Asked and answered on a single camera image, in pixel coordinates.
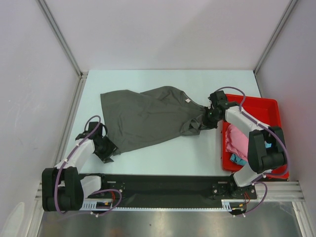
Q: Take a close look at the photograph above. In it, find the dark grey t shirt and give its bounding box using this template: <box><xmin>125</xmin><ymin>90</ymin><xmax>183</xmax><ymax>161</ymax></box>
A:
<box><xmin>100</xmin><ymin>86</ymin><xmax>205</xmax><ymax>156</ymax></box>

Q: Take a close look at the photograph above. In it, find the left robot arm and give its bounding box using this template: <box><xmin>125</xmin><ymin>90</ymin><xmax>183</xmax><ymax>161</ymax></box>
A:
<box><xmin>41</xmin><ymin>122</ymin><xmax>122</xmax><ymax>215</ymax></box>

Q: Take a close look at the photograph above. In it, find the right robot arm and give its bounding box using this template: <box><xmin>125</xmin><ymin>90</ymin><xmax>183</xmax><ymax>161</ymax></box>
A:
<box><xmin>202</xmin><ymin>88</ymin><xmax>289</xmax><ymax>198</ymax></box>

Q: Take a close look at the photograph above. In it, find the pink t shirt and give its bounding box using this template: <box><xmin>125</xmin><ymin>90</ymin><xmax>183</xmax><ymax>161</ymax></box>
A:
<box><xmin>225</xmin><ymin>124</ymin><xmax>248</xmax><ymax>161</ymax></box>

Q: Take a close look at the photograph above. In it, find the blue t shirt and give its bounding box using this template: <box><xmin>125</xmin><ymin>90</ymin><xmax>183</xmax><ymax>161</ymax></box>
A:
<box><xmin>230</xmin><ymin>142</ymin><xmax>272</xmax><ymax>166</ymax></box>

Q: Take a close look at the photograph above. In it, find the red plastic bin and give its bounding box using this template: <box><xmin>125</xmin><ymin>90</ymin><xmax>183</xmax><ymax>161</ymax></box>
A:
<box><xmin>222</xmin><ymin>94</ymin><xmax>289</xmax><ymax>179</ymax></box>

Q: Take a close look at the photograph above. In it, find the left cable duct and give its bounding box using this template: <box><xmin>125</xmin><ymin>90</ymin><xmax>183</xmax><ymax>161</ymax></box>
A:
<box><xmin>81</xmin><ymin>200</ymin><xmax>119</xmax><ymax>212</ymax></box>

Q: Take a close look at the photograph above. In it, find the cable duct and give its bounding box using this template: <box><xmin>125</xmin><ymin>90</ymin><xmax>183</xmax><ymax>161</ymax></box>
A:
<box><xmin>221</xmin><ymin>199</ymin><xmax>250</xmax><ymax>212</ymax></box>
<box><xmin>81</xmin><ymin>200</ymin><xmax>119</xmax><ymax>212</ymax></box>

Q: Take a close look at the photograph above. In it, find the left aluminium corner post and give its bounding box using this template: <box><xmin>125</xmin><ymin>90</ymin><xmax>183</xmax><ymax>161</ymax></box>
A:
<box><xmin>36</xmin><ymin>0</ymin><xmax>88</xmax><ymax>79</ymax></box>

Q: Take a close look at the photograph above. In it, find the aluminium corner post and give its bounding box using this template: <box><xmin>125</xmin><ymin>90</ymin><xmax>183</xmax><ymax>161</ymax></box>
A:
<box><xmin>253</xmin><ymin>0</ymin><xmax>300</xmax><ymax>76</ymax></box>
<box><xmin>36</xmin><ymin>0</ymin><xmax>88</xmax><ymax>79</ymax></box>

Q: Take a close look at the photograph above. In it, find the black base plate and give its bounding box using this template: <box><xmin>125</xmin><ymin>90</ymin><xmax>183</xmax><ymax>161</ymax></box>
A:
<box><xmin>89</xmin><ymin>174</ymin><xmax>257</xmax><ymax>209</ymax></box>

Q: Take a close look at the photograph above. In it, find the right cable duct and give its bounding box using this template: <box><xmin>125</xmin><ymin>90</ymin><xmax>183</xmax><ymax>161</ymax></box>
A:
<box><xmin>221</xmin><ymin>199</ymin><xmax>250</xmax><ymax>212</ymax></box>

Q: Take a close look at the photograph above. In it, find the right aluminium corner post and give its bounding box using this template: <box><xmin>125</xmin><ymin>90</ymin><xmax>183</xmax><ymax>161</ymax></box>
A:
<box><xmin>253</xmin><ymin>0</ymin><xmax>300</xmax><ymax>76</ymax></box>

